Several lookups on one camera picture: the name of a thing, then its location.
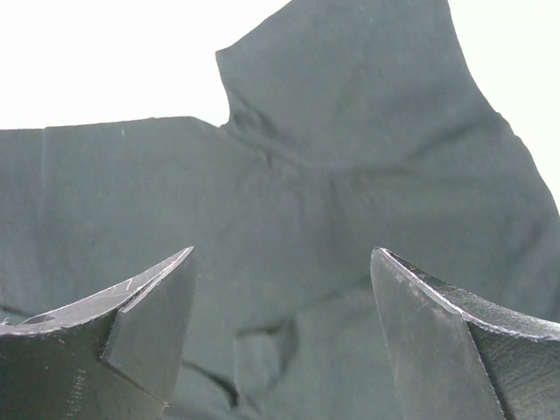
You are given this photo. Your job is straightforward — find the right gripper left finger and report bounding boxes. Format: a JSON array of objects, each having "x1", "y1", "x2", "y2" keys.
[{"x1": 1, "y1": 247, "x2": 196, "y2": 420}]

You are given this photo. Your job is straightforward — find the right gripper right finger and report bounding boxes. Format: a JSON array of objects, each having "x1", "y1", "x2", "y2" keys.
[{"x1": 370, "y1": 248, "x2": 559, "y2": 419}]

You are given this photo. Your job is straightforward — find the black t shirt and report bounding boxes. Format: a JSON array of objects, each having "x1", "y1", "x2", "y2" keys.
[{"x1": 1, "y1": 1, "x2": 559, "y2": 419}]

